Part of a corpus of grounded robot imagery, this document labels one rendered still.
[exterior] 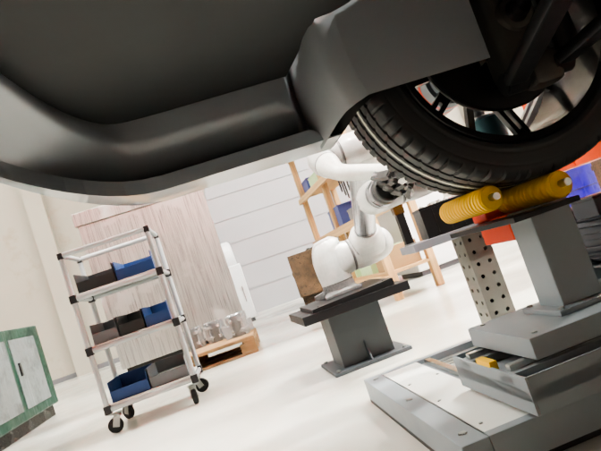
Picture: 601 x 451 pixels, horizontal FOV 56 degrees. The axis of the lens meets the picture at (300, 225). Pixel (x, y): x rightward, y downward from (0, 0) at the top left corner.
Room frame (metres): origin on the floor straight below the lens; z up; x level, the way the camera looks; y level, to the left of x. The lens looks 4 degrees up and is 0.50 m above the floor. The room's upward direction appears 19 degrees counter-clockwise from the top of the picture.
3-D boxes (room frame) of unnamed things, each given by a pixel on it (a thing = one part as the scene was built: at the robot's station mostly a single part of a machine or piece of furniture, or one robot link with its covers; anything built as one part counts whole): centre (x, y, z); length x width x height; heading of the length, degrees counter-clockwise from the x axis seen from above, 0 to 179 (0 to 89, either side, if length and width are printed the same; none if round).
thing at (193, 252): (6.50, 1.65, 0.92); 1.42 x 1.10 x 1.83; 100
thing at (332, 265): (2.70, -0.08, 0.49); 0.18 x 0.16 x 0.22; 99
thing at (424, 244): (2.12, -0.56, 0.44); 0.43 x 0.17 x 0.03; 98
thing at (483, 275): (2.12, -0.59, 0.21); 0.10 x 0.10 x 0.42; 8
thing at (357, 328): (2.70, -0.08, 0.15); 0.50 x 0.50 x 0.30; 10
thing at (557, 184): (1.30, -0.53, 0.49); 0.29 x 0.06 x 0.06; 8
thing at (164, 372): (3.19, 1.07, 0.50); 0.54 x 0.42 x 1.00; 98
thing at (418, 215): (2.12, -0.53, 0.51); 0.20 x 0.14 x 0.13; 90
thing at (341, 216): (5.62, -0.52, 1.03); 2.15 x 0.58 x 2.05; 9
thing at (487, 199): (1.35, -0.40, 0.51); 0.29 x 0.06 x 0.06; 8
